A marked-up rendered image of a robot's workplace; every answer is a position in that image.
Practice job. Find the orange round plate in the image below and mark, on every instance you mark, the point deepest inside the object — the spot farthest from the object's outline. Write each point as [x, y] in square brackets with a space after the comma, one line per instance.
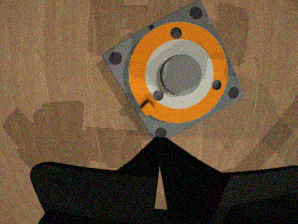
[145, 66]

